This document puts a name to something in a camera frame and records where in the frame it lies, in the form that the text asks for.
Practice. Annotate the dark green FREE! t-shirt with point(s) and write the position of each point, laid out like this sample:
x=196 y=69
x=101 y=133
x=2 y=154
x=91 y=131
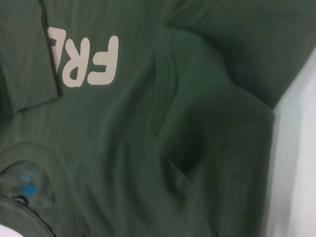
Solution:
x=160 y=123

